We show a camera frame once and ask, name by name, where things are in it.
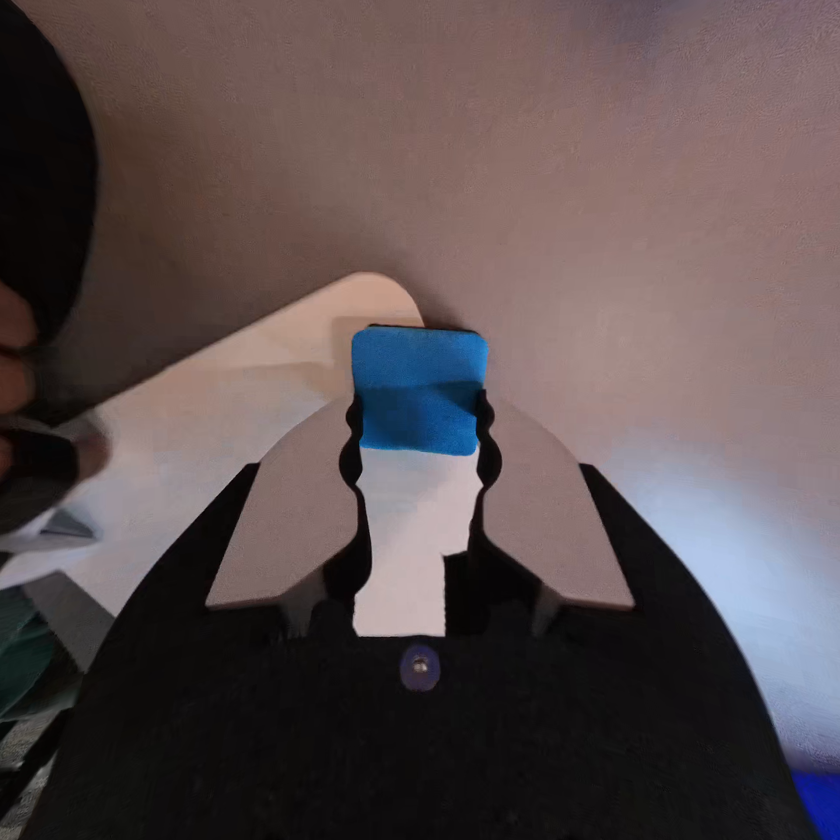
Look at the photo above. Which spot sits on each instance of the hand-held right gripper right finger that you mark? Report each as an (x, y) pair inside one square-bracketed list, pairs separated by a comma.
[(558, 538)]

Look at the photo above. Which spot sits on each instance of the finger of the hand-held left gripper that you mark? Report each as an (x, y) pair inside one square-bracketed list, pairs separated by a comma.
[(72, 525)]

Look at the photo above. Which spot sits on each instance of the white whiteboard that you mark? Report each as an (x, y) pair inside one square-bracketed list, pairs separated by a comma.
[(197, 420)]

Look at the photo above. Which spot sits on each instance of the blue storage bin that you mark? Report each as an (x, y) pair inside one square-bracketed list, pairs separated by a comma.
[(817, 803)]

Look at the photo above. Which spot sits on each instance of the blue whiteboard eraser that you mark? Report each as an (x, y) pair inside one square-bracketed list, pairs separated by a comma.
[(420, 387)]

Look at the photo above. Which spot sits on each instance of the black mesh chair armrest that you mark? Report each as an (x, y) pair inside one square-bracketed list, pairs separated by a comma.
[(46, 158)]

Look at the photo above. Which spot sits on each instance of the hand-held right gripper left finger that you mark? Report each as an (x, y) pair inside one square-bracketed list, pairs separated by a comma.
[(282, 538)]

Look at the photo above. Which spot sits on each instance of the person's left hand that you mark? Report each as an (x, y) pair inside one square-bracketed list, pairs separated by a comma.
[(13, 361)]

